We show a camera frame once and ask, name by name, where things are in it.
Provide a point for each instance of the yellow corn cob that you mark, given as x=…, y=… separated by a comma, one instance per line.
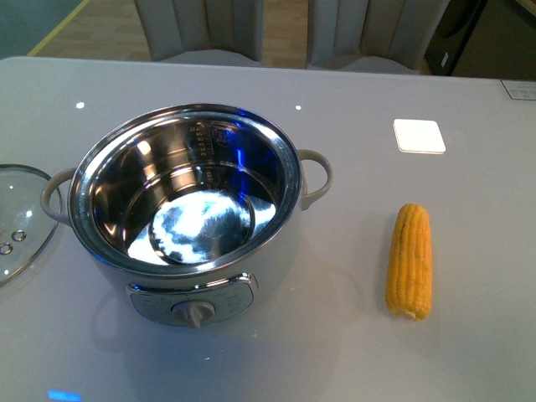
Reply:
x=408, y=291

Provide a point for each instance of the glass pot lid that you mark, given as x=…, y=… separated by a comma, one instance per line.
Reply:
x=25, y=228

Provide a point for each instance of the white electric cooking pot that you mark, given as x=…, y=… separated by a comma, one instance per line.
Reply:
x=193, y=211

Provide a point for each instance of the left beige upholstered chair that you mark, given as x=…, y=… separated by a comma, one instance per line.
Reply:
x=206, y=32

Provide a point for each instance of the beige upholstered chair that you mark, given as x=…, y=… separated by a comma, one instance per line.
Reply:
x=206, y=32
x=371, y=36

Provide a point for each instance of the right beige upholstered chair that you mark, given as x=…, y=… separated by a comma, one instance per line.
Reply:
x=371, y=36

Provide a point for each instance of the table label sticker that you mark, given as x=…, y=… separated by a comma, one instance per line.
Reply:
x=524, y=90

